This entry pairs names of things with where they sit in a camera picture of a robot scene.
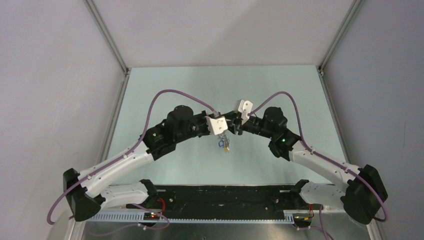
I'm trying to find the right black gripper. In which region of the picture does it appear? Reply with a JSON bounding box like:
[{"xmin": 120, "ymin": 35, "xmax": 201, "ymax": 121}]
[{"xmin": 222, "ymin": 110, "xmax": 275, "ymax": 140}]

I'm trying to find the large metal keyring with keys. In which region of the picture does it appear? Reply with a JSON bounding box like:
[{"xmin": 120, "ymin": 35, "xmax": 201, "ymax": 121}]
[{"xmin": 217, "ymin": 131, "xmax": 230, "ymax": 153}]

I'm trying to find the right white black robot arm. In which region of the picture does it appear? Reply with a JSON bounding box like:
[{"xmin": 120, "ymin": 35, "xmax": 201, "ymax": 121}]
[{"xmin": 223, "ymin": 106, "xmax": 388, "ymax": 225}]

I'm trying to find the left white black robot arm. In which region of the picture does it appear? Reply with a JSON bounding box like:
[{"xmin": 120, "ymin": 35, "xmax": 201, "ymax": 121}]
[{"xmin": 63, "ymin": 105, "xmax": 227, "ymax": 222}]

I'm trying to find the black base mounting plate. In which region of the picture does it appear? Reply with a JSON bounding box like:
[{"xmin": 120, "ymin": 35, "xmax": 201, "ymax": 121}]
[{"xmin": 141, "ymin": 185, "xmax": 310, "ymax": 221}]

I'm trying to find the left small circuit board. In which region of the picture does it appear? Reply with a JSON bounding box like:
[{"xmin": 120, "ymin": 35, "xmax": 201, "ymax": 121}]
[{"xmin": 143, "ymin": 212, "xmax": 161, "ymax": 221}]

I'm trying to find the small circuit board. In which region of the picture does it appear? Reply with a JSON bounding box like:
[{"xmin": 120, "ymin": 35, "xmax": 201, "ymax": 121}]
[
  {"xmin": 143, "ymin": 212, "xmax": 161, "ymax": 221},
  {"xmin": 293, "ymin": 216, "xmax": 313, "ymax": 222}
]

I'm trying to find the right small circuit board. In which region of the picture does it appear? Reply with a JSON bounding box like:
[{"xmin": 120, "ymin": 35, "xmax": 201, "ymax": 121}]
[{"xmin": 293, "ymin": 216, "xmax": 313, "ymax": 222}]

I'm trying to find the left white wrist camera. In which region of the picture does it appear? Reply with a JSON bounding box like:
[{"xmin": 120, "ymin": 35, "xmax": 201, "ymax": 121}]
[{"xmin": 205, "ymin": 116, "xmax": 228, "ymax": 136}]

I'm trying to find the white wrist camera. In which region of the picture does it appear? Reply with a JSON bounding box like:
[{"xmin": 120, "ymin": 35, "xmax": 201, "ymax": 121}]
[
  {"xmin": 234, "ymin": 99, "xmax": 253, "ymax": 125},
  {"xmin": 205, "ymin": 116, "xmax": 228, "ymax": 136}
]

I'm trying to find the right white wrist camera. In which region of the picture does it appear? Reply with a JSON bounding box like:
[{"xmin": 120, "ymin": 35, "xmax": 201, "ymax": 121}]
[{"xmin": 234, "ymin": 99, "xmax": 253, "ymax": 125}]

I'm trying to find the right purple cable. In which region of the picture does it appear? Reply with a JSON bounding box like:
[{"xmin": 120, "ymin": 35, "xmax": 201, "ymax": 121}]
[{"xmin": 247, "ymin": 91, "xmax": 391, "ymax": 223}]

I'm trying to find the purple cable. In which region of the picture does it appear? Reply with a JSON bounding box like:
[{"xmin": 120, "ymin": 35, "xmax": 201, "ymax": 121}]
[
  {"xmin": 247, "ymin": 91, "xmax": 391, "ymax": 223},
  {"xmin": 46, "ymin": 89, "xmax": 220, "ymax": 226}
]

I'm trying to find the grey slotted cable duct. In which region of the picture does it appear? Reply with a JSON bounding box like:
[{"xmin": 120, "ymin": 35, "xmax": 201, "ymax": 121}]
[{"xmin": 87, "ymin": 211, "xmax": 295, "ymax": 224}]

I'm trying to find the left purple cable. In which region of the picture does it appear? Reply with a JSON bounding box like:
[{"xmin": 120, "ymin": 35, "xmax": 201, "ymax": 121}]
[{"xmin": 46, "ymin": 89, "xmax": 220, "ymax": 226}]

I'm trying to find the right aluminium frame post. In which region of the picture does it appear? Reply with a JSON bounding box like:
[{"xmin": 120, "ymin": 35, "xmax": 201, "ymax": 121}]
[{"xmin": 317, "ymin": 0, "xmax": 366, "ymax": 76}]

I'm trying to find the aluminium frame post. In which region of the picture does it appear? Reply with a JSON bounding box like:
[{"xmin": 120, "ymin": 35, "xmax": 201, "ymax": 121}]
[
  {"xmin": 317, "ymin": 0, "xmax": 366, "ymax": 76},
  {"xmin": 83, "ymin": 0, "xmax": 129, "ymax": 76}
]

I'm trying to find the left aluminium frame post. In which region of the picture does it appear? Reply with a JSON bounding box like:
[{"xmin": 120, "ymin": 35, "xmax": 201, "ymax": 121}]
[{"xmin": 83, "ymin": 0, "xmax": 129, "ymax": 76}]

